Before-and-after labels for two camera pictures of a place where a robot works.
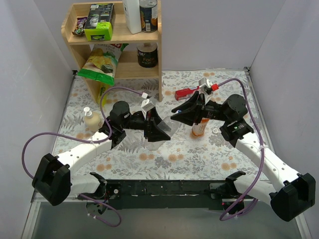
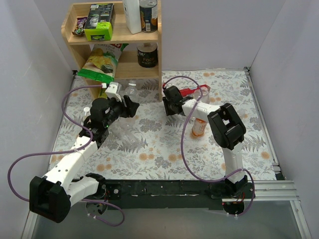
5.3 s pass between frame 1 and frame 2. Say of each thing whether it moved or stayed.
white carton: stayed
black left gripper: moved
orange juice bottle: stayed
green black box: stayed
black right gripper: moved
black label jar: stayed
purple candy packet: stayed
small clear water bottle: moved
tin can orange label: stayed
